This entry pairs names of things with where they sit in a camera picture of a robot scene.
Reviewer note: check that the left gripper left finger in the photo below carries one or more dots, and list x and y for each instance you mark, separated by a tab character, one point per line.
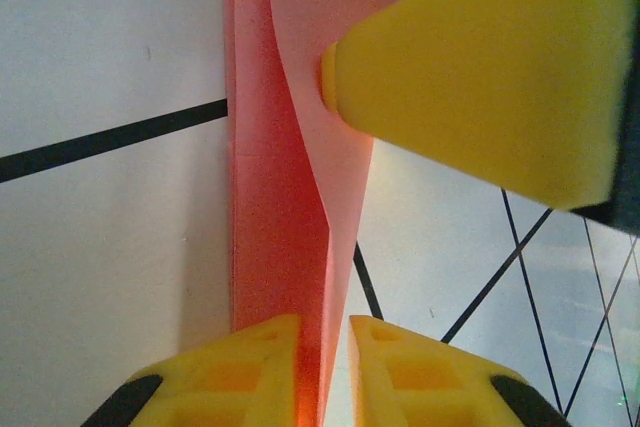
225	382

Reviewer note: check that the pink cloth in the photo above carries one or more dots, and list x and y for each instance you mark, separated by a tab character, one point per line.
280	197

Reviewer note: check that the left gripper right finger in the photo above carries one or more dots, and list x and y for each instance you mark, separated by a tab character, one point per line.
425	387

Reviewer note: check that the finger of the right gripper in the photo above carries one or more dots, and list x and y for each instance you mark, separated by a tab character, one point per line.
475	72

